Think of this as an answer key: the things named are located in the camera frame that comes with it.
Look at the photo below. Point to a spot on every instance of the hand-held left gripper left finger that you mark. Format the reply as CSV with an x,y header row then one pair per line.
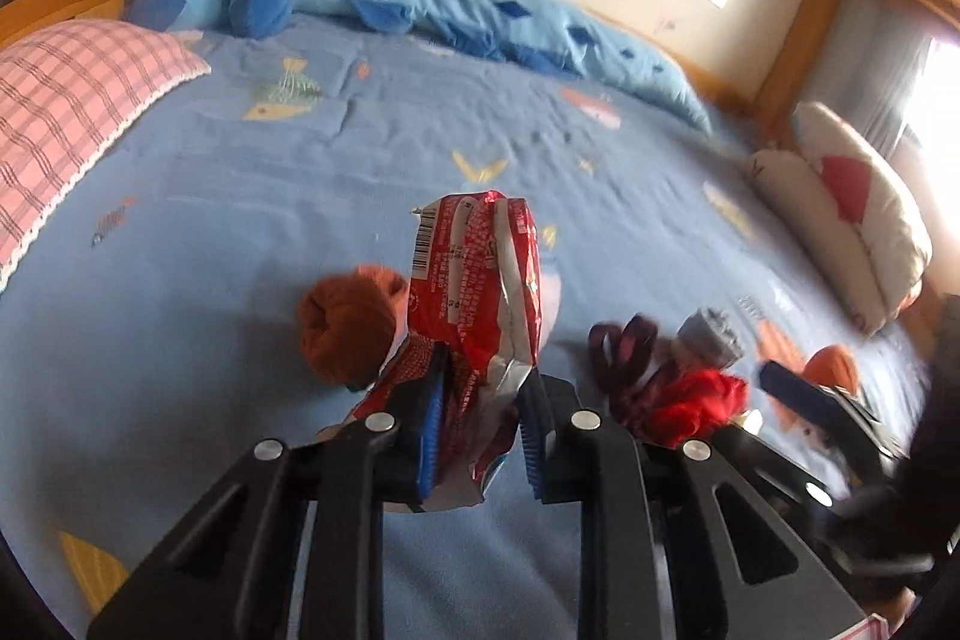
x,y
431,430

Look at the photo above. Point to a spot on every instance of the red cloth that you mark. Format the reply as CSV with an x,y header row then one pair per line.
x,y
690,407

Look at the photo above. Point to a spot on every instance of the red snack wrapper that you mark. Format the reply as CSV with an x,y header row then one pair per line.
x,y
465,280

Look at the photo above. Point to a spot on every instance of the grey curtain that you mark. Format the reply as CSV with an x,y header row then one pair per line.
x,y
870,70

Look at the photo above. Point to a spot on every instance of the grey rolled sock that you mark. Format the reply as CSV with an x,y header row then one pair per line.
x,y
709,336

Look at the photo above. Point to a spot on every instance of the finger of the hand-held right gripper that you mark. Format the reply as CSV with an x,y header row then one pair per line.
x,y
780,467
802,396

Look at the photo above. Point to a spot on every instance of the dark red hair band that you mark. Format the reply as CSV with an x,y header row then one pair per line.
x,y
622,351

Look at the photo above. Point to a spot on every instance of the bright window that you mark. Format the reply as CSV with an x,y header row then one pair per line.
x,y
941,85

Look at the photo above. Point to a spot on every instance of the cream pillow with red print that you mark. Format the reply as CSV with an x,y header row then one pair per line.
x,y
855,212

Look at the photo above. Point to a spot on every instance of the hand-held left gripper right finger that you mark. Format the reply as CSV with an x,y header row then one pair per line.
x,y
532,441

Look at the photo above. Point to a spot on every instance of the orange rolled sock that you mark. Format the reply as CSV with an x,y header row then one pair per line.
x,y
349,332

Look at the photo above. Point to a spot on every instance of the pink plaid pillow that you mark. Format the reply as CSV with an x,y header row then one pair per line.
x,y
67,108

